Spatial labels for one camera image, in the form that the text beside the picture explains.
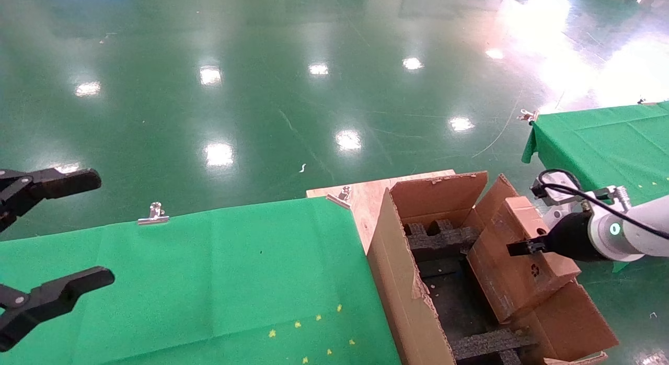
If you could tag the large green table cloth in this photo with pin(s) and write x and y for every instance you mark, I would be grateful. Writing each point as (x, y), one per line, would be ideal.
(183, 281)

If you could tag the large open brown carton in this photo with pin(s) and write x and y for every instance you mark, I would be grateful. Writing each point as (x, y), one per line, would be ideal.
(407, 281)

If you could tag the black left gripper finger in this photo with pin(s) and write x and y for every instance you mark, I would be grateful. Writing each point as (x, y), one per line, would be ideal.
(57, 183)
(57, 297)

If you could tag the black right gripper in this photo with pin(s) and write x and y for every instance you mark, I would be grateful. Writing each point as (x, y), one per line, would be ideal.
(572, 239)

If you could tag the small cardboard box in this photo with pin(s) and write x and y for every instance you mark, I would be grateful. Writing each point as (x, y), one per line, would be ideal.
(517, 286)

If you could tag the black foam insert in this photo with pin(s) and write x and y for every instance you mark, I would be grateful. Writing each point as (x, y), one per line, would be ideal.
(481, 346)
(444, 242)

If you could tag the narrow green table cloth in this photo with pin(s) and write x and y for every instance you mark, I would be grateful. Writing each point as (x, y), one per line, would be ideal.
(601, 150)

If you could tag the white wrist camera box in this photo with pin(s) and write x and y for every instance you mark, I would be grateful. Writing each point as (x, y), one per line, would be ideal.
(562, 195)

